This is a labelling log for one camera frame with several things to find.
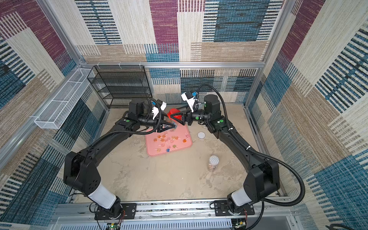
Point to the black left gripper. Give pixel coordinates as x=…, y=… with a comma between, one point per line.
x=158, y=124

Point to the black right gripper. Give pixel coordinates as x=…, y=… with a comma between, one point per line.
x=187, y=117

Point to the white jar lid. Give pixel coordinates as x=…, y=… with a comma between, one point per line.
x=201, y=135

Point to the patterned lid candy jar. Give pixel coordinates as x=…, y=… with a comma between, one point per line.
x=213, y=163

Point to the red jar lid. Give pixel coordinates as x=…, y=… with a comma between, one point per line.
x=173, y=113

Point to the red lid candy jar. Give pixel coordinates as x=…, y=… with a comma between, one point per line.
x=173, y=128

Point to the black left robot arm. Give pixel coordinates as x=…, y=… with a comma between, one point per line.
x=81, y=169

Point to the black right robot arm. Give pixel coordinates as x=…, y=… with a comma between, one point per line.
x=262, y=173

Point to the pink plastic tray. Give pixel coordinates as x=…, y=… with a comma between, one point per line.
x=157, y=143

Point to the black mesh shelf rack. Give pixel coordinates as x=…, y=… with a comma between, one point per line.
x=118, y=85

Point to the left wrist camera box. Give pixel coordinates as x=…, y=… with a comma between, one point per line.
x=155, y=107

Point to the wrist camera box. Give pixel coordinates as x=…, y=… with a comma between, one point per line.
x=192, y=100
x=155, y=107

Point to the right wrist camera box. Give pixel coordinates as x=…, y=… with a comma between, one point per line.
x=192, y=100

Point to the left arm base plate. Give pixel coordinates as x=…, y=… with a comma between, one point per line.
x=116, y=212

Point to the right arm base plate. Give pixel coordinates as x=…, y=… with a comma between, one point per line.
x=227, y=208

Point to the white mesh wall basket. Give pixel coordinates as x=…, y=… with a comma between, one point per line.
x=59, y=108

